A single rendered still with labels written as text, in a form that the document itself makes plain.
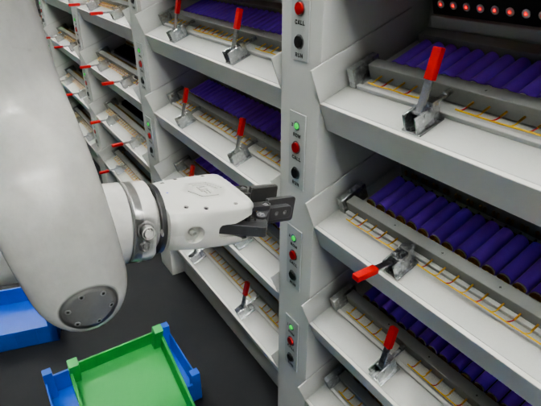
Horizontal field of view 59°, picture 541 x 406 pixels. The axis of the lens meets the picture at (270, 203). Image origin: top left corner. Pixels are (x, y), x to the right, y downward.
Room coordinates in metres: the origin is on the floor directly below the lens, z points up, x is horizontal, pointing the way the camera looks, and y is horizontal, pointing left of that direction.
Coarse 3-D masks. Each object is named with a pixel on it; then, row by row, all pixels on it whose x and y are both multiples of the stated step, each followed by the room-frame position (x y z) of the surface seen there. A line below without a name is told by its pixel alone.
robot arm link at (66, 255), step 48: (0, 0) 0.33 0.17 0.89; (0, 48) 0.33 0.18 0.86; (48, 48) 0.38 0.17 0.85; (0, 96) 0.33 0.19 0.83; (48, 96) 0.35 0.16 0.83; (0, 144) 0.31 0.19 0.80; (48, 144) 0.32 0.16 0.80; (0, 192) 0.29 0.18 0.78; (48, 192) 0.30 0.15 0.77; (96, 192) 0.32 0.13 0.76; (0, 240) 0.28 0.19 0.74; (48, 240) 0.29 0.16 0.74; (96, 240) 0.30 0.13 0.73; (48, 288) 0.28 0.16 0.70; (96, 288) 0.30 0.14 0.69
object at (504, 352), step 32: (384, 160) 0.72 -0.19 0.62; (320, 192) 0.65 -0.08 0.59; (352, 192) 0.66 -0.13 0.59; (320, 224) 0.65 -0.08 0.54; (352, 224) 0.63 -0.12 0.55; (352, 256) 0.57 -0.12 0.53; (384, 256) 0.55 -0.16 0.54; (384, 288) 0.53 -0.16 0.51; (416, 288) 0.49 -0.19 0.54; (448, 288) 0.47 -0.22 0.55; (448, 320) 0.43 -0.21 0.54; (480, 320) 0.42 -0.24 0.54; (480, 352) 0.39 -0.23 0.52; (512, 352) 0.38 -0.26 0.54; (512, 384) 0.36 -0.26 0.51
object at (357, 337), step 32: (352, 288) 0.67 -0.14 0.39; (320, 320) 0.65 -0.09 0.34; (352, 320) 0.62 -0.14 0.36; (384, 320) 0.59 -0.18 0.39; (416, 320) 0.59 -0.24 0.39; (352, 352) 0.57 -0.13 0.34; (384, 352) 0.52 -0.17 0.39; (416, 352) 0.53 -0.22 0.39; (448, 352) 0.52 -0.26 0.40; (384, 384) 0.51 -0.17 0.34; (416, 384) 0.50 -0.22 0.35; (448, 384) 0.48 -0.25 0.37; (480, 384) 0.47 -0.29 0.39
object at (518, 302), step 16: (352, 208) 0.64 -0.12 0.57; (368, 208) 0.62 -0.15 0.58; (384, 224) 0.58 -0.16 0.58; (400, 224) 0.57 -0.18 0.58; (400, 240) 0.56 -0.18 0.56; (416, 240) 0.54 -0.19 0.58; (432, 240) 0.53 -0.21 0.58; (432, 256) 0.51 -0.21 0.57; (448, 256) 0.50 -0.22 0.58; (464, 272) 0.47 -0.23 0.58; (480, 272) 0.46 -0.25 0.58; (480, 288) 0.45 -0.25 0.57; (496, 288) 0.44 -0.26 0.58; (512, 288) 0.43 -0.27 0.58; (480, 304) 0.43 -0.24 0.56; (512, 304) 0.42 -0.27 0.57; (528, 304) 0.41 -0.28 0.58; (512, 320) 0.40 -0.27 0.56; (528, 320) 0.40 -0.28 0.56; (528, 336) 0.38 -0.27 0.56
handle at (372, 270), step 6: (390, 258) 0.52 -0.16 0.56; (396, 258) 0.52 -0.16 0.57; (372, 264) 0.50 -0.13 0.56; (378, 264) 0.51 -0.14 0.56; (384, 264) 0.51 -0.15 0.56; (390, 264) 0.51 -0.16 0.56; (360, 270) 0.49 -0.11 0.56; (366, 270) 0.49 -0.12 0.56; (372, 270) 0.49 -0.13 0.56; (378, 270) 0.50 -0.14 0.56; (354, 276) 0.48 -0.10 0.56; (360, 276) 0.48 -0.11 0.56; (366, 276) 0.48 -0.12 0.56
